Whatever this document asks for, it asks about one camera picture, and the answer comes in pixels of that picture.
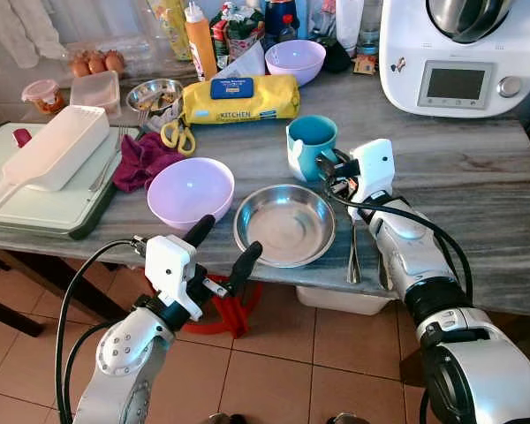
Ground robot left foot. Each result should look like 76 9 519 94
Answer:
208 412 248 424

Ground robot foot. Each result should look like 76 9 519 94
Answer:
208 412 248 424
329 412 370 424

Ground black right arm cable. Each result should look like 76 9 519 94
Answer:
331 185 474 306

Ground green food packet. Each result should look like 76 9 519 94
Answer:
210 3 266 67

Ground small orange tag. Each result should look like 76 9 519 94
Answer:
355 53 377 75

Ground dark blue bottle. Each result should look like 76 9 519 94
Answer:
265 0 299 43

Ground white plastic box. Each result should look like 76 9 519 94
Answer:
296 284 394 316

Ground round steel plate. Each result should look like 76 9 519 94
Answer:
233 184 337 269

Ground white plastic bottle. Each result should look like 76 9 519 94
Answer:
336 0 365 49

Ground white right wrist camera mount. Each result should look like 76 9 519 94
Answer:
349 139 397 204

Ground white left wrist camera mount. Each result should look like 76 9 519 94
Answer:
144 235 204 321

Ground small lilac bowl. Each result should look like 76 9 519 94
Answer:
265 39 327 87

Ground small steel bowl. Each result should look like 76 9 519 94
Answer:
125 78 185 116

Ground red stool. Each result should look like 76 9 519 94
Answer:
150 274 264 339

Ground black pouch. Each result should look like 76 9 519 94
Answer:
322 40 352 73

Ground large lilac bowl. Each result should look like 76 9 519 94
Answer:
147 157 236 232

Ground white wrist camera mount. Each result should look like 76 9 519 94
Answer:
349 139 397 204
144 235 204 321

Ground white long plastic container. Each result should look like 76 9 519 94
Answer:
0 105 110 226

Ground orange sauce bottle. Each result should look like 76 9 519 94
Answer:
184 2 219 82

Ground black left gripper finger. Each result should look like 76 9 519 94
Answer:
184 215 216 249
225 241 263 295

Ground yellow handled scissors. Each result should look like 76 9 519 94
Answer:
160 117 196 157

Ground yellow kitchen cloth package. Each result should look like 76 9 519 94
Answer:
181 74 301 125

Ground pale green tray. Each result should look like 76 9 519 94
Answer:
0 122 142 241

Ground teal cup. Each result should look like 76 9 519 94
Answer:
286 115 339 182

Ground small jar pink lid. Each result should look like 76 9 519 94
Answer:
21 79 64 116

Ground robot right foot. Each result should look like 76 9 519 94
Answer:
329 412 370 424

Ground maroon cloth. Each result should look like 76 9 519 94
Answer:
112 131 186 193

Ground white kitchen food processor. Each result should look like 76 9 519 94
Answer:
379 0 530 118

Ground clear plastic food container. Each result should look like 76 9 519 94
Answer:
69 71 122 114

